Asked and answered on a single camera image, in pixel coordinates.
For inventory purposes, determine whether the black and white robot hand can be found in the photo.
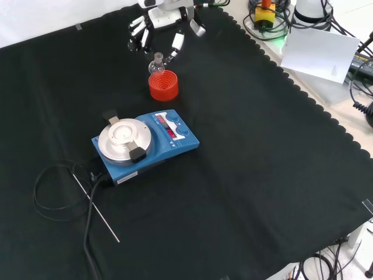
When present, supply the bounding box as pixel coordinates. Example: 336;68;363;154
127;4;206;65

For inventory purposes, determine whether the clear round-bottom flask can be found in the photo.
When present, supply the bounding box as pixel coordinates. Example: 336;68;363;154
148;51;166;77

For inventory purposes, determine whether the heater with blue base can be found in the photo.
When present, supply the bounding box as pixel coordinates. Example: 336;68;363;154
91;108;200;187

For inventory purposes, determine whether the yellow stop button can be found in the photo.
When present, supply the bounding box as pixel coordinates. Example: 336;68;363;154
254;0;276;32

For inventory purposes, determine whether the pale board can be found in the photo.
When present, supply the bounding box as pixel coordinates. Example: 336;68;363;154
280;27;361;85

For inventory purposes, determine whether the black cloth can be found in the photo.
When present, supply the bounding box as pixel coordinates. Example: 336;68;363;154
0;5;373;280

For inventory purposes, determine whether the thin metal probe rod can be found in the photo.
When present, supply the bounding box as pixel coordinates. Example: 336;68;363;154
72;174;121;243

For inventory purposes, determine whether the black power adapter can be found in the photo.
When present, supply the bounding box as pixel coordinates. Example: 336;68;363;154
348;51;373;78

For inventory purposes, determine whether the clear tape strip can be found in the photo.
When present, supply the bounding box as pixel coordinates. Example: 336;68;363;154
361;199;373;217

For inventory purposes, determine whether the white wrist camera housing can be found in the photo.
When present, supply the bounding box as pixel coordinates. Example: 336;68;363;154
137;0;164;9

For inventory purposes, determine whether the green cable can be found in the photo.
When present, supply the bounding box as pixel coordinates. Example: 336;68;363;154
199;0;231;7

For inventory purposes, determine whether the orange flask support ring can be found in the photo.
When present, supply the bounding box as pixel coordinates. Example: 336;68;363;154
148;69;180;102

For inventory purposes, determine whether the thick black power cable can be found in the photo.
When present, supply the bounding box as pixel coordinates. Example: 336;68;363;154
83;174;109;280

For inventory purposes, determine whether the black coiled cable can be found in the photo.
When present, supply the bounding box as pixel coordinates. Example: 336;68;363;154
348;72;373;129

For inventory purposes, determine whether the thin black probe cable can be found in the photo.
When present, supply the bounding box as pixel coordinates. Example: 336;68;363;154
33;162;97;222

